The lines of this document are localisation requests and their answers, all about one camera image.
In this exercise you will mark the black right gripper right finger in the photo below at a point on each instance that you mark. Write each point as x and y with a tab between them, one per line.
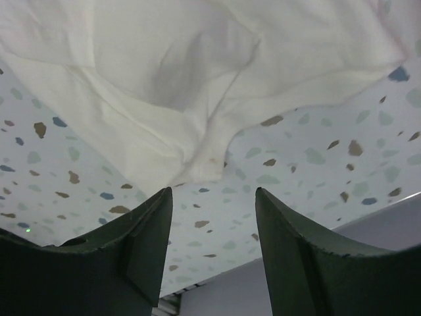
312	270

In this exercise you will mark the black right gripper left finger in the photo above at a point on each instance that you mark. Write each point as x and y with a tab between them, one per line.
115	269

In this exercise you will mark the white t shirt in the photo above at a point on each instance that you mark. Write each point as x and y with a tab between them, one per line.
160	88

